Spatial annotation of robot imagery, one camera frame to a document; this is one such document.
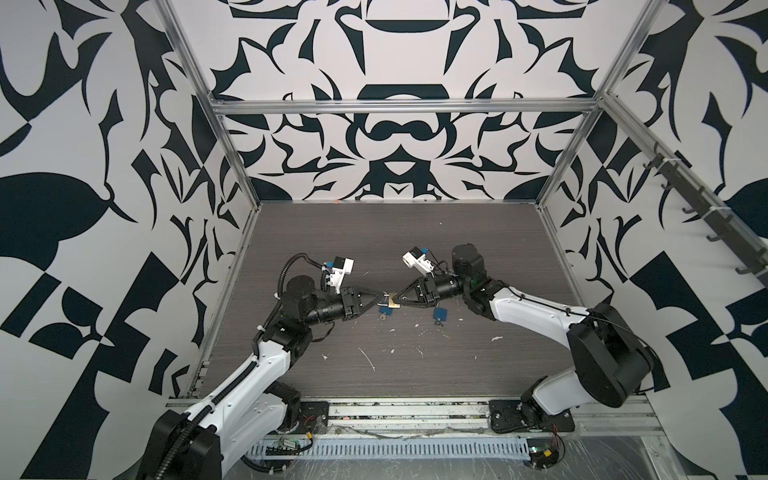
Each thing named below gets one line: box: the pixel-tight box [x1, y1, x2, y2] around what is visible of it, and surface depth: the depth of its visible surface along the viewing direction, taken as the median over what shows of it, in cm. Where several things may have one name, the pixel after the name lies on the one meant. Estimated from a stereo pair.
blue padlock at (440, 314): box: [433, 307, 449, 323], surface depth 93 cm
